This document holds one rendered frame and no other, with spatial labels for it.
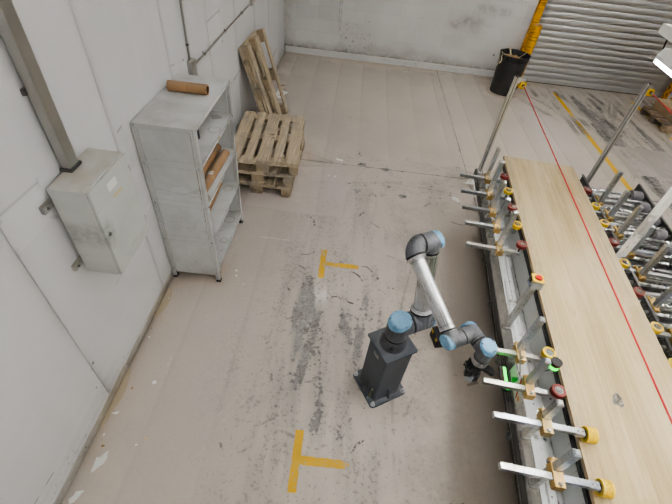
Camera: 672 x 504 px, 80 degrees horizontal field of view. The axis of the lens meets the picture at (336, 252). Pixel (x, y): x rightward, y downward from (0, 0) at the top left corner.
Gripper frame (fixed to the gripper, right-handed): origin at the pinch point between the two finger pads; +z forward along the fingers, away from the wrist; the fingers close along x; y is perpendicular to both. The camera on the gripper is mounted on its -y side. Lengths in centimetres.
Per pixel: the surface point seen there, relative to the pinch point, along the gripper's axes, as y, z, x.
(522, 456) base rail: -29.9, 12.4, 32.9
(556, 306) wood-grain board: -61, -8, -65
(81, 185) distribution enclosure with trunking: 222, -82, -15
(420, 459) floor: 10, 83, 19
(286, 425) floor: 107, 83, 16
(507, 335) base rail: -33, 12, -48
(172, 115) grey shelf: 225, -72, -117
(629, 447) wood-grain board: -78, -8, 25
